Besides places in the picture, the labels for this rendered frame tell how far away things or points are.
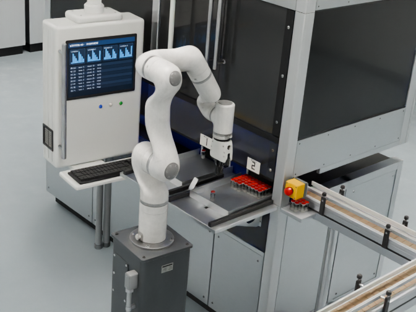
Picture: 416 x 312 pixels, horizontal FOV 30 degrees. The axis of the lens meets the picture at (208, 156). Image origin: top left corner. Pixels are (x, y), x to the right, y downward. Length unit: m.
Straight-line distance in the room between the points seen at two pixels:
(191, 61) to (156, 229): 0.72
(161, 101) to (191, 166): 1.01
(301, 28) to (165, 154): 0.81
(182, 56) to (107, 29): 0.96
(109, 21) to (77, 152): 0.70
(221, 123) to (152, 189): 0.41
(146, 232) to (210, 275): 1.00
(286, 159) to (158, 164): 0.72
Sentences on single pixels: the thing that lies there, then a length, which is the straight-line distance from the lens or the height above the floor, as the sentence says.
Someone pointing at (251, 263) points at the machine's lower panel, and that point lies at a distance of 3.92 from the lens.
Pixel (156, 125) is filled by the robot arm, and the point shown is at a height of 1.41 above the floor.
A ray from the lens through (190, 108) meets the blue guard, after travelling 3.96.
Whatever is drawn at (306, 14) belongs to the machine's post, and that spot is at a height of 1.80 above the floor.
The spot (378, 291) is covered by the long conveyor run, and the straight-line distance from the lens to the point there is 3.07.
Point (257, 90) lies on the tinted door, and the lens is 3.60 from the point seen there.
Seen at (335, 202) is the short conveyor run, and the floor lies 0.96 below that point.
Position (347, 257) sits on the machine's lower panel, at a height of 0.38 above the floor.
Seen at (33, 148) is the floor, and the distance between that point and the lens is 6.29.
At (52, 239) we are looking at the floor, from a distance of 5.03.
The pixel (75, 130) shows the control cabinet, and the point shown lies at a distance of 4.03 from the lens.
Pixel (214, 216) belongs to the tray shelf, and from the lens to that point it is 3.51.
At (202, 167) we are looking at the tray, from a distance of 3.96.
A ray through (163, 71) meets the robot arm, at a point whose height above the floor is 1.64.
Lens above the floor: 2.55
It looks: 24 degrees down
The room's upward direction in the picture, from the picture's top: 5 degrees clockwise
